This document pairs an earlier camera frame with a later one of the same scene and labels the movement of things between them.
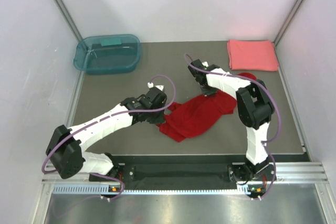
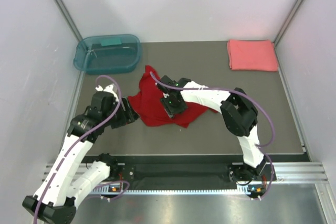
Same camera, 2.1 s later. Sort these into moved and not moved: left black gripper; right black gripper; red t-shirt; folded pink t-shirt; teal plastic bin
Moved: red t-shirt; right black gripper; left black gripper
Not moved: teal plastic bin; folded pink t-shirt
